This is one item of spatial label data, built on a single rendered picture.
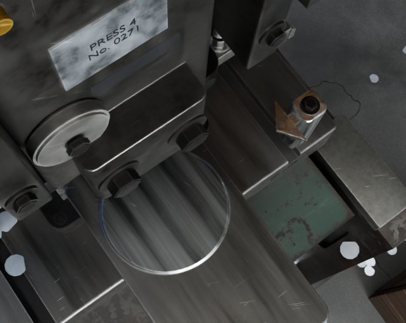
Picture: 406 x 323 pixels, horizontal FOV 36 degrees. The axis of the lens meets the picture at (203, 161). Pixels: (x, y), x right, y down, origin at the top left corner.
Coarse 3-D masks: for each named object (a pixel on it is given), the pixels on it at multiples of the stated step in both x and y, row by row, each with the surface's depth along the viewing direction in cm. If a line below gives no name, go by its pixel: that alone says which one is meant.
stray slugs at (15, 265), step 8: (0, 216) 66; (8, 216) 66; (0, 224) 66; (8, 224) 66; (0, 232) 66; (344, 248) 73; (352, 248) 73; (16, 256) 65; (344, 256) 73; (352, 256) 73; (8, 264) 65; (16, 264) 65; (24, 264) 65; (8, 272) 65; (16, 272) 65
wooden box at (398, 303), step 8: (392, 280) 135; (400, 280) 126; (384, 288) 130; (392, 288) 126; (400, 288) 117; (376, 296) 130; (384, 296) 125; (392, 296) 122; (400, 296) 118; (376, 304) 133; (384, 304) 128; (392, 304) 124; (400, 304) 120; (384, 312) 131; (392, 312) 127; (400, 312) 122; (384, 320) 134; (392, 320) 130; (400, 320) 125
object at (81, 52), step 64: (0, 0) 25; (64, 0) 28; (128, 0) 31; (192, 0) 36; (0, 64) 29; (64, 64) 32; (128, 64) 38; (192, 64) 44; (64, 128) 37; (128, 128) 42; (192, 128) 45; (128, 192) 45
